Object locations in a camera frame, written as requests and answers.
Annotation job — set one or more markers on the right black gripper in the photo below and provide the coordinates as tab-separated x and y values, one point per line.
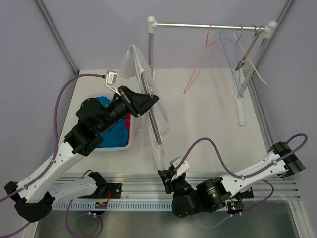
167	175

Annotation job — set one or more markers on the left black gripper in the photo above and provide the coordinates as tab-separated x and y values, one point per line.
136	103

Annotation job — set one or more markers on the grey hanger with white shirt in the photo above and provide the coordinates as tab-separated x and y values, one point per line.
153	122

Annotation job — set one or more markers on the red t shirt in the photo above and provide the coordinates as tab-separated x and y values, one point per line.
127	125

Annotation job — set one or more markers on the white t shirt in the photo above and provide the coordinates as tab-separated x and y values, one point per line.
132	66

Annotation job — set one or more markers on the blue t shirt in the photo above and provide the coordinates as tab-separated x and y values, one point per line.
116	136

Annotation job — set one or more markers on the pink wire hanger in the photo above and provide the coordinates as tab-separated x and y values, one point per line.
208	51

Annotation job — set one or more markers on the light blue wire hanger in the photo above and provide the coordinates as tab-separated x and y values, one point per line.
230	49

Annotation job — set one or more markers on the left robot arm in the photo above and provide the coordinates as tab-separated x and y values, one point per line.
83	139

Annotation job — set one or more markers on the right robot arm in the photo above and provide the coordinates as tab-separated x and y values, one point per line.
212	194

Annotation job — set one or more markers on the wooden hanger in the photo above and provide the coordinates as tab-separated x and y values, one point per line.
242	61

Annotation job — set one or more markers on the clear plastic basket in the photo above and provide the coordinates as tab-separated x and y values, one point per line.
120	148

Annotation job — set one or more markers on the white metal clothes rack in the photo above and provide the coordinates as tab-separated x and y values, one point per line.
246	71

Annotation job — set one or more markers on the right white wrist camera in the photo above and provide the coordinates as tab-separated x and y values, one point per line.
179	167

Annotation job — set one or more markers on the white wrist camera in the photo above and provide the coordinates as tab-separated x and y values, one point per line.
179	167
110	82

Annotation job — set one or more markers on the aluminium rail frame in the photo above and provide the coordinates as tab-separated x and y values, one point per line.
142	190

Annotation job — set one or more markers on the white slotted cable duct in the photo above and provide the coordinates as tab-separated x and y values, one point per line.
115	206

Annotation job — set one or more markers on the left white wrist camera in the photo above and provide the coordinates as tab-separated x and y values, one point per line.
110	82

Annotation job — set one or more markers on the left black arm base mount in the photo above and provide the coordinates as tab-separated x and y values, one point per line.
112	189

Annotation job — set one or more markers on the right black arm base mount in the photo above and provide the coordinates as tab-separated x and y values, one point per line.
235	205

